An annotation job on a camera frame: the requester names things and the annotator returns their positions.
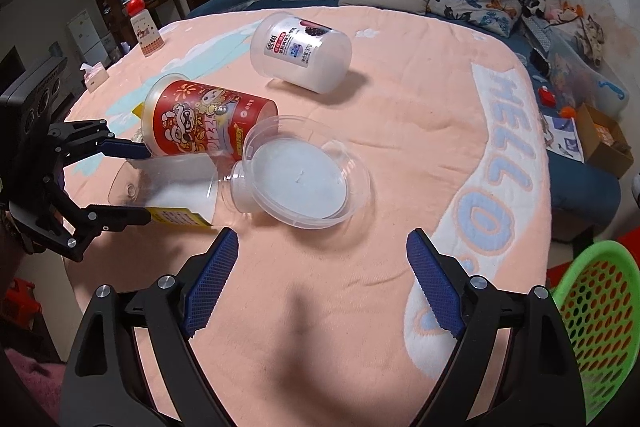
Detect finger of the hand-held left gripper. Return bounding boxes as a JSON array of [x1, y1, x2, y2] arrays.
[[42, 177, 153, 264], [47, 119, 152, 168]]

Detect white plastic cup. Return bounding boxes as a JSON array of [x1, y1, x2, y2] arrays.
[[250, 12, 352, 95]]

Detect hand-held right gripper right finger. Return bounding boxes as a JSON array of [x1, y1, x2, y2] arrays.
[[406, 228, 586, 427]]

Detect orange and pink plush toy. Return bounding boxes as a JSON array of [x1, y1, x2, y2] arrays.
[[545, 3, 586, 26]]

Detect cardboard box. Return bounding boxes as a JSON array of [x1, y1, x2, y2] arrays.
[[575, 103, 635, 180]]

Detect clear plastic storage box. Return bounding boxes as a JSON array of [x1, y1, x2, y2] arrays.
[[547, 27, 631, 118]]

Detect pink tissue box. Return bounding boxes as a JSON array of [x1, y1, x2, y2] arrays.
[[80, 63, 109, 90]]

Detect small black case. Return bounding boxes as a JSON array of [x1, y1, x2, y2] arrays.
[[529, 48, 551, 75]]

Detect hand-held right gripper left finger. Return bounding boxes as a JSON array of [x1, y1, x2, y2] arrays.
[[61, 227, 240, 427]]

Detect clear round plastic lid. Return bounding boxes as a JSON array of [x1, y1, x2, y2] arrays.
[[242, 115, 372, 229]]

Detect dark wooden sideboard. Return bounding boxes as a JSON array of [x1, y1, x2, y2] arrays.
[[145, 0, 188, 30]]

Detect dark red plastic stool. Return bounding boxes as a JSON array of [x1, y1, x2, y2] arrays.
[[0, 278, 45, 324]]

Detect clear bottle with yellow label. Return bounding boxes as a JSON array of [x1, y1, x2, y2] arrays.
[[107, 151, 253, 228]]

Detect patterned cloth toy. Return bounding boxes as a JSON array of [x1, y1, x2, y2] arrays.
[[575, 14, 610, 68]]

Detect yellow wrapper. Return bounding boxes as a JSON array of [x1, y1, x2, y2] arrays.
[[131, 103, 147, 144]]

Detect green plastic basket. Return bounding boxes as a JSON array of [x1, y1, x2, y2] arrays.
[[550, 241, 640, 425]]

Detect printed paper sheet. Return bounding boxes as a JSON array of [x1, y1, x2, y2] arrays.
[[542, 114, 585, 164]]

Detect white fridge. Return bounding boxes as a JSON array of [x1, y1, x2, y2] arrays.
[[66, 8, 108, 68]]

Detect grey keyboard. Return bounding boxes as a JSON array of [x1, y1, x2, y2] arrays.
[[521, 16, 551, 52]]

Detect red capped printed bottle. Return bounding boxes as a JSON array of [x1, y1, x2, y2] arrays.
[[124, 0, 166, 58]]

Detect pink rug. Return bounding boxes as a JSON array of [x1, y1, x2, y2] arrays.
[[7, 349, 68, 427]]

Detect red printed plastic cup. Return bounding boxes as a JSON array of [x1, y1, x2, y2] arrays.
[[141, 73, 278, 162]]

